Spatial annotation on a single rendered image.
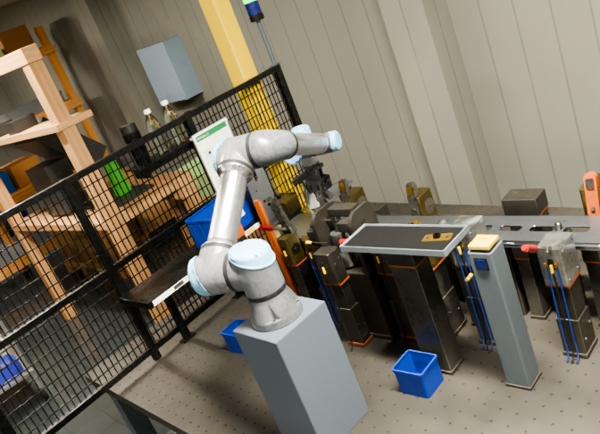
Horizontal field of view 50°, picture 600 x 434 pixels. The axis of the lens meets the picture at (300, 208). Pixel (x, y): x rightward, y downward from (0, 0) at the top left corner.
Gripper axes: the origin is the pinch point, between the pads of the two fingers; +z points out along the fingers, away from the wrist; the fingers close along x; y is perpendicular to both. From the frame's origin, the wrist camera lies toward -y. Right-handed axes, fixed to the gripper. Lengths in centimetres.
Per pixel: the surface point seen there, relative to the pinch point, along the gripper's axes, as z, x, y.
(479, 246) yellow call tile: -19, -41, 94
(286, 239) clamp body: 0.7, -24.3, 2.5
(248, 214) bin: 2.9, -7.3, -36.4
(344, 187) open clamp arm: -4.2, 11.1, 6.0
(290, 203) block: 3.5, 6.8, -23.5
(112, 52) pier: -40, 179, -400
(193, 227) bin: -2, -30, -46
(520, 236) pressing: -3, -9, 89
